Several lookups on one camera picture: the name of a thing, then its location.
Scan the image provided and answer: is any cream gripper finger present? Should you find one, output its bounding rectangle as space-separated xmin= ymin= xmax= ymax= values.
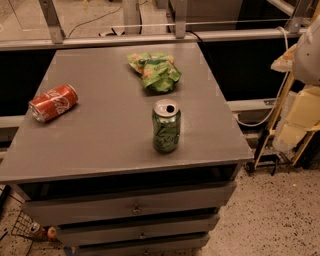
xmin=271 ymin=44 xmax=296 ymax=72
xmin=272 ymin=85 xmax=320 ymax=152

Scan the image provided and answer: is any green soda can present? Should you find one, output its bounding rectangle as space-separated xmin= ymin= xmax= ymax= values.
xmin=152 ymin=99 xmax=181 ymax=153

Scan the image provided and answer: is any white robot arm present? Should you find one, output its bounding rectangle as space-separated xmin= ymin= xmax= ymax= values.
xmin=271 ymin=16 xmax=320 ymax=151

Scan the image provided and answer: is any red coke can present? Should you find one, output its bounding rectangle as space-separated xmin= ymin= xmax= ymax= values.
xmin=29 ymin=84 xmax=78 ymax=122

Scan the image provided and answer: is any yellow metal stand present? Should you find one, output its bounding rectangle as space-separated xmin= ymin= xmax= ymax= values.
xmin=252 ymin=72 xmax=320 ymax=170

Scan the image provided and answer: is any green chip bag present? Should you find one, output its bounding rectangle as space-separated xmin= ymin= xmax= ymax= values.
xmin=127 ymin=53 xmax=182 ymax=93

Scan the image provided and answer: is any grey drawer cabinet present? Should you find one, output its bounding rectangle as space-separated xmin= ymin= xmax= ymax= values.
xmin=0 ymin=42 xmax=254 ymax=256

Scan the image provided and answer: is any bottom grey drawer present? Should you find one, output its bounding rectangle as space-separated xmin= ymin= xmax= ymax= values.
xmin=78 ymin=233 xmax=209 ymax=256

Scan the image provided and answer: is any grey drawer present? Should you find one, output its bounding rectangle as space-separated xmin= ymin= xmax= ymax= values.
xmin=58 ymin=214 xmax=220 ymax=246
xmin=23 ymin=182 xmax=236 ymax=226
xmin=78 ymin=233 xmax=209 ymax=256

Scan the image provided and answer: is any grey metal railing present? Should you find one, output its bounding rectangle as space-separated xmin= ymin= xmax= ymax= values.
xmin=0 ymin=0 xmax=319 ymax=51

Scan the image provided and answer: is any middle grey drawer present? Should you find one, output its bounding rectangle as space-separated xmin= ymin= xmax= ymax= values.
xmin=58 ymin=214 xmax=220 ymax=246

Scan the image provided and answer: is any top grey drawer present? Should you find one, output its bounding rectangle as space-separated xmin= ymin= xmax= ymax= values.
xmin=23 ymin=182 xmax=236 ymax=226

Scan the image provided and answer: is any orange fruit on floor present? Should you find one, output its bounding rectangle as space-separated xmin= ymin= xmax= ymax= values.
xmin=47 ymin=227 xmax=57 ymax=240

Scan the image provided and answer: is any black cable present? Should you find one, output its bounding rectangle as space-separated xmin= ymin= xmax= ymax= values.
xmin=186 ymin=30 xmax=218 ymax=78

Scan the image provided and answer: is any can in wire basket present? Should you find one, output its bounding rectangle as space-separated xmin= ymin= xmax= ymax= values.
xmin=29 ymin=222 xmax=45 ymax=238

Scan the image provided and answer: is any black wire basket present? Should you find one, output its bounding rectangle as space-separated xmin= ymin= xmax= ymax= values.
xmin=11 ymin=211 xmax=33 ymax=239

